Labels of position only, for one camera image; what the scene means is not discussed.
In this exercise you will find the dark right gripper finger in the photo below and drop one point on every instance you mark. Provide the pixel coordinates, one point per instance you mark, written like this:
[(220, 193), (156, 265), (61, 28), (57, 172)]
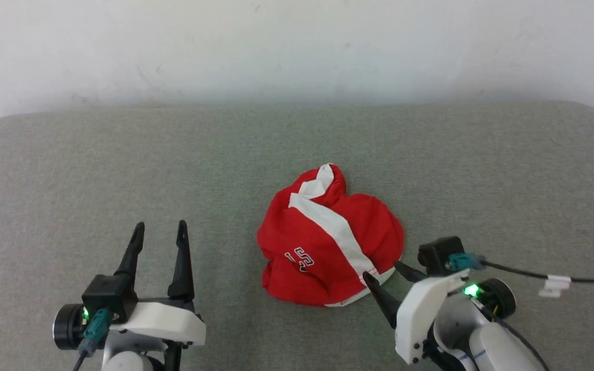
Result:
[(411, 273), (383, 301)]

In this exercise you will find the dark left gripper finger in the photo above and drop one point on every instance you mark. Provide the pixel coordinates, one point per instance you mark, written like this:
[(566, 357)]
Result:
[(132, 252), (182, 268)]

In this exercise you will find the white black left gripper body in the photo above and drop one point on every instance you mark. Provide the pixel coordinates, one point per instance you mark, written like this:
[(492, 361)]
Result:
[(163, 322)]

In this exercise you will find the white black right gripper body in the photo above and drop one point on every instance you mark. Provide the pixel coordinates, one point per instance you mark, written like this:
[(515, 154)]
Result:
[(423, 314)]

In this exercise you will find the red garment with white stripe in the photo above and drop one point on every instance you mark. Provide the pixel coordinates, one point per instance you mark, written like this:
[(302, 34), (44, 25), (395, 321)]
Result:
[(323, 247)]

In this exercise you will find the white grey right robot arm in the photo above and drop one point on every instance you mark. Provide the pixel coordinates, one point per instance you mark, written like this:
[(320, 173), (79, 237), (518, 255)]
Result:
[(488, 345)]

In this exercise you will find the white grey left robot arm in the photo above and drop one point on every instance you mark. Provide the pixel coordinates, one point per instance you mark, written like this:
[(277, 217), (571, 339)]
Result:
[(127, 360)]

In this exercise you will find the grey fabric sofa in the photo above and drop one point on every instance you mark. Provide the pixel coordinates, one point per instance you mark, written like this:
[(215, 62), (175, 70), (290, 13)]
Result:
[(121, 170)]

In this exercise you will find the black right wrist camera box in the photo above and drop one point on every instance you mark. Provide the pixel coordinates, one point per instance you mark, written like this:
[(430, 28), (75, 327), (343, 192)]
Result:
[(437, 255)]

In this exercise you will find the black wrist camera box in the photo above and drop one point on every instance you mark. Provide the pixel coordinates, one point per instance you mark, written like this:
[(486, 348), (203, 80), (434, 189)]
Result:
[(109, 296), (437, 255)]

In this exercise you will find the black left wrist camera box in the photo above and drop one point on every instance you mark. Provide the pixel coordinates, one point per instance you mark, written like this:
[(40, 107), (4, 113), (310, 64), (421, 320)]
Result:
[(109, 296)]

